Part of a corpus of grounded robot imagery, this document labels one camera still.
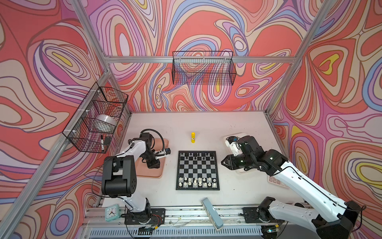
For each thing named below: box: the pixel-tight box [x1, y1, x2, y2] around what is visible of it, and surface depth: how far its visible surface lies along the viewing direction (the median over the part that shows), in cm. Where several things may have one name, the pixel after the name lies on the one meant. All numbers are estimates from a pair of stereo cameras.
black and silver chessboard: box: [175, 150, 220, 191], surface depth 88 cm
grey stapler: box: [200, 197, 224, 231], surface depth 73 cm
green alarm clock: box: [104, 204, 121, 223], surface depth 74 cm
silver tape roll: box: [93, 114, 118, 129], surface depth 73 cm
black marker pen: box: [100, 134, 105, 152], surface depth 73 cm
